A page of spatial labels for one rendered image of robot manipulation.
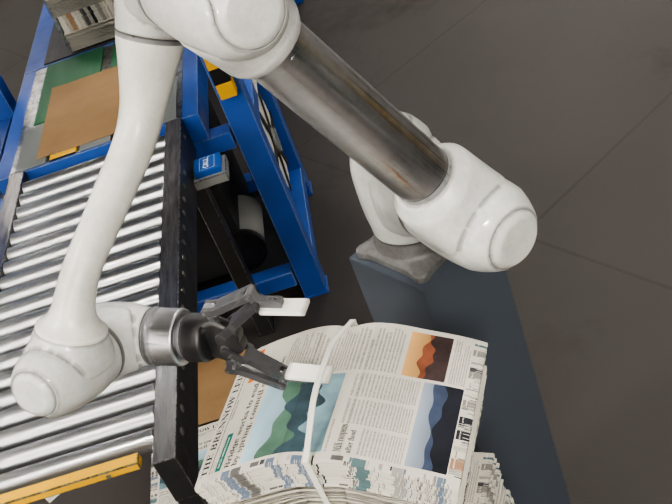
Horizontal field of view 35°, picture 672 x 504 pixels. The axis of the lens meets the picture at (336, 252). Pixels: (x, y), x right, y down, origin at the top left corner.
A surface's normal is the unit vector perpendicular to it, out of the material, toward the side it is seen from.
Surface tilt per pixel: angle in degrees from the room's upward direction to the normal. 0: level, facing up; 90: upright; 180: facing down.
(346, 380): 3
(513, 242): 95
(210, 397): 0
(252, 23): 84
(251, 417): 19
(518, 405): 90
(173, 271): 0
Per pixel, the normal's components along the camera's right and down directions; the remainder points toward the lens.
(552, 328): -0.30, -0.75
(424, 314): -0.69, 0.60
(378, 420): 0.02, -0.73
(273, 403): -0.61, -0.68
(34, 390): -0.35, 0.42
